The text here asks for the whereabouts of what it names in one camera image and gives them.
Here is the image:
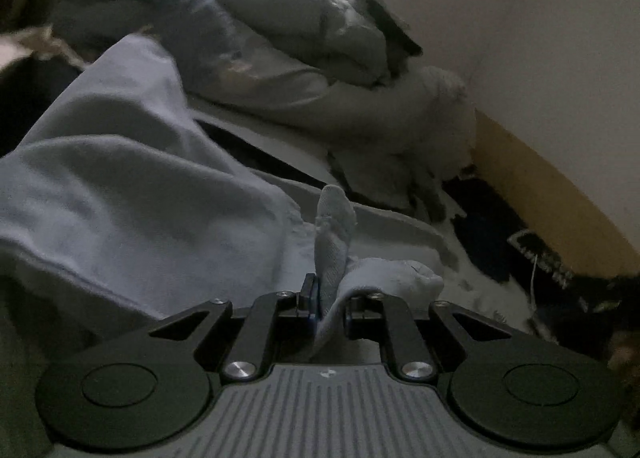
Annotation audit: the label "white pillow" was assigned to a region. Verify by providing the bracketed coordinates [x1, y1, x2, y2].
[320, 65, 478, 211]

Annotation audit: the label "khaki brown garment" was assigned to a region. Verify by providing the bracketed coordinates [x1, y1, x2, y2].
[0, 25, 93, 71]

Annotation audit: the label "grey drawstring sweatpants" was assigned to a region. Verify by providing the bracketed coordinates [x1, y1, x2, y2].
[0, 33, 448, 359]

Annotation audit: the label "black white-printed garment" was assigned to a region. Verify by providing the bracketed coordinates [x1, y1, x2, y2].
[442, 177, 640, 354]

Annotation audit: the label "wooden headboard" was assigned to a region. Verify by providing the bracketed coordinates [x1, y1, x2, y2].
[470, 108, 640, 281]

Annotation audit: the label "grey-green puffy quilt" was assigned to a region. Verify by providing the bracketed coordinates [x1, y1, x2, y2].
[206, 0, 425, 88]

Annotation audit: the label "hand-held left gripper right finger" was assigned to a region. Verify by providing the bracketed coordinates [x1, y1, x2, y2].
[345, 291, 513, 382]

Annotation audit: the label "black pants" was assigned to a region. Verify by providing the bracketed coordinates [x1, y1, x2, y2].
[0, 55, 331, 189]

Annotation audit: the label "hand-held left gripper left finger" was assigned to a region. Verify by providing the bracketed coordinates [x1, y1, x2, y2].
[145, 273, 322, 383]

